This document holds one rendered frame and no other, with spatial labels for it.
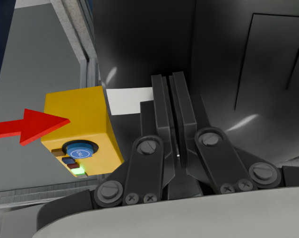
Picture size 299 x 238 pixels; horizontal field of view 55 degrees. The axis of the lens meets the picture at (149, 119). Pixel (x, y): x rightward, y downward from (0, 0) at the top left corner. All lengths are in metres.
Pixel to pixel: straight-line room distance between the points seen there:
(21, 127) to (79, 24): 0.38
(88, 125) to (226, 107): 0.29
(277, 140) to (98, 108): 0.30
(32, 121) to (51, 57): 1.10
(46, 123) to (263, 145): 0.14
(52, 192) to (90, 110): 0.56
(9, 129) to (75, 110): 0.27
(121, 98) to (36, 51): 1.19
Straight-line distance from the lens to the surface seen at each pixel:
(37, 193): 0.99
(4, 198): 1.04
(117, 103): 0.15
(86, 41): 0.57
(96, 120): 0.43
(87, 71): 0.59
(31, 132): 0.18
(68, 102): 0.46
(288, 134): 0.21
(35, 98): 1.17
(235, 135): 0.19
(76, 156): 0.46
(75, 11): 0.53
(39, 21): 1.47
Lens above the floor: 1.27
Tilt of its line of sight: 31 degrees down
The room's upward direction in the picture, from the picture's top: 174 degrees clockwise
